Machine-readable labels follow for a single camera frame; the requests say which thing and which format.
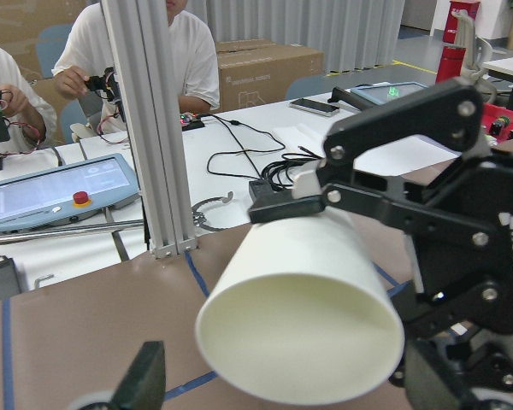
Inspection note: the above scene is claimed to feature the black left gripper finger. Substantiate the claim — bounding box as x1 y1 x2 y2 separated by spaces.
110 341 166 410

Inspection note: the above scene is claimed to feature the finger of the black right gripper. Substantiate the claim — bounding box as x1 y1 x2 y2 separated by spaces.
249 79 498 243

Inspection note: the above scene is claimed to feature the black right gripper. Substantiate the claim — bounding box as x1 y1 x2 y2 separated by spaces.
388 150 513 409

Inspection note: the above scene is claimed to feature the white cup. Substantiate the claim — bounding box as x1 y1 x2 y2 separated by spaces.
195 209 404 405

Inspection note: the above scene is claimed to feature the black smartphone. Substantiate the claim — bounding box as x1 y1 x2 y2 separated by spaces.
288 97 339 117

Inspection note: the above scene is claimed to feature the cardboard box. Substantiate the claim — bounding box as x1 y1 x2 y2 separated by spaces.
215 38 324 112

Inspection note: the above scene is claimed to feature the blue teach pendant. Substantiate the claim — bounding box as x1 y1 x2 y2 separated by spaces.
0 154 139 234

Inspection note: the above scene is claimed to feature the person in white shirt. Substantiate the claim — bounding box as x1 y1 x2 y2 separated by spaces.
52 1 220 114

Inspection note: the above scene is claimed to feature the green handled reacher grabber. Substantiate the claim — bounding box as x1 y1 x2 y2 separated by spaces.
0 190 235 248

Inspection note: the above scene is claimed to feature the aluminium frame post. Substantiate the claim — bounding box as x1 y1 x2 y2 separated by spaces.
102 1 197 258

